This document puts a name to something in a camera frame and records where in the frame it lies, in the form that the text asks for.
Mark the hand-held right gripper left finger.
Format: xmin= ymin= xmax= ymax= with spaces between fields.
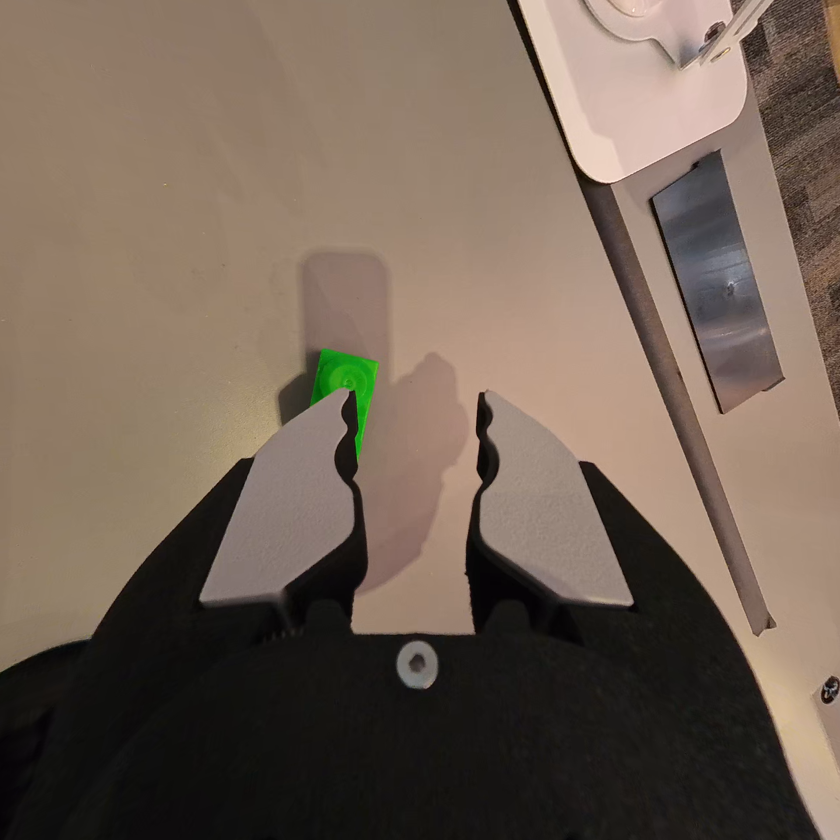
xmin=199 ymin=387 xmax=368 ymax=627

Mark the dark metal desk plate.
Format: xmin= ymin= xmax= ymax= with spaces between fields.
xmin=650 ymin=150 xmax=785 ymax=416

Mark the grey desk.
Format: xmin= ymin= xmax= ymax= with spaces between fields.
xmin=0 ymin=0 xmax=840 ymax=840

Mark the white stand base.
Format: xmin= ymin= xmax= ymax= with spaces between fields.
xmin=515 ymin=0 xmax=775 ymax=185

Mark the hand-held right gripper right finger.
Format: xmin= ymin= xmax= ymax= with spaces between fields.
xmin=466 ymin=390 xmax=635 ymax=634

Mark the green two-stud toy block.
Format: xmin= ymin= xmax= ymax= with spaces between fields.
xmin=308 ymin=349 xmax=379 ymax=460

